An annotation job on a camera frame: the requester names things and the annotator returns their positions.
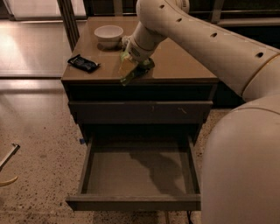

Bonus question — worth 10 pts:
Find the open middle drawer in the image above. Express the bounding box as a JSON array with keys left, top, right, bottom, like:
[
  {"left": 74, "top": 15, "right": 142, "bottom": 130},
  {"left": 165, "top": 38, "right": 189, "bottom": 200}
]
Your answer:
[{"left": 66, "top": 136, "right": 200, "bottom": 211}]

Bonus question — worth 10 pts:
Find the white green snack pack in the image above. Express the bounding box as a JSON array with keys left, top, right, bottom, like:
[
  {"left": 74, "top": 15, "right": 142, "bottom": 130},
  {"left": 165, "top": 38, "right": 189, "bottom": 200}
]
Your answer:
[{"left": 122, "top": 36, "right": 130, "bottom": 49}]

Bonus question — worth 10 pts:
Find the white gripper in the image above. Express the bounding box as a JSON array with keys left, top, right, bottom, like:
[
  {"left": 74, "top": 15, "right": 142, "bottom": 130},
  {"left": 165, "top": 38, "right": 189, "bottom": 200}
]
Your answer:
[{"left": 119, "top": 36, "right": 155, "bottom": 77}]

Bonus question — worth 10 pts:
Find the green rice chip bag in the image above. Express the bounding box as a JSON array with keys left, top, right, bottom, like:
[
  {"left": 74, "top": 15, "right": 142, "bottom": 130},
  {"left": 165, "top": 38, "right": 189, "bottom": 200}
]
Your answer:
[{"left": 120, "top": 51, "right": 155, "bottom": 86}]

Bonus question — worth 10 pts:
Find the closed top drawer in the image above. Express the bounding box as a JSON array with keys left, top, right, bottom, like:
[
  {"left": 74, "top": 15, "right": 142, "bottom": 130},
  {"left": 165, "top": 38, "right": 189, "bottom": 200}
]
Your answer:
[{"left": 68, "top": 101, "right": 213, "bottom": 124}]

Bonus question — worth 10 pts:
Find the black snack packet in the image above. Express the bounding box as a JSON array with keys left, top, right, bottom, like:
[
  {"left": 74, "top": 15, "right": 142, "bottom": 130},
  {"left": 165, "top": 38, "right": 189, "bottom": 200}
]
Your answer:
[{"left": 67, "top": 54, "right": 100, "bottom": 73}]

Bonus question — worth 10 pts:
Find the blue tape piece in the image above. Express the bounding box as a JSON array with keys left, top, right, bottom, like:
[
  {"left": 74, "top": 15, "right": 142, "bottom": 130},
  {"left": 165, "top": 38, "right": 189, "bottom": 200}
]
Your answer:
[{"left": 79, "top": 138, "right": 85, "bottom": 144}]

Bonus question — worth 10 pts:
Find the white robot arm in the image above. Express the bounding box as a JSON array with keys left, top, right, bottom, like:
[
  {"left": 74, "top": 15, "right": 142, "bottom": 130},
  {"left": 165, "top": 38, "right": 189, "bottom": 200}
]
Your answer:
[{"left": 121, "top": 0, "right": 280, "bottom": 224}]

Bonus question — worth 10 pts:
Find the brown drawer cabinet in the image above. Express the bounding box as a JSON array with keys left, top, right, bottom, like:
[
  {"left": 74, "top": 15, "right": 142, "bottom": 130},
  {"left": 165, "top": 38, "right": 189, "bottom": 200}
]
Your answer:
[{"left": 60, "top": 15, "right": 220, "bottom": 212}]

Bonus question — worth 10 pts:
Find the metal window railing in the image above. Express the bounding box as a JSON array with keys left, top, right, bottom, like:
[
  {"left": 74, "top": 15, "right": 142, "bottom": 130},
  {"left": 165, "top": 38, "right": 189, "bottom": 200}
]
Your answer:
[{"left": 82, "top": 0, "right": 280, "bottom": 23}]

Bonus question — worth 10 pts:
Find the white ceramic bowl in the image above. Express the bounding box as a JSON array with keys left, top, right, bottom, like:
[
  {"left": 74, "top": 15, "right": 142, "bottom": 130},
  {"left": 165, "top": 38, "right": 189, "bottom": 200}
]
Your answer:
[{"left": 94, "top": 25, "right": 123, "bottom": 49}]

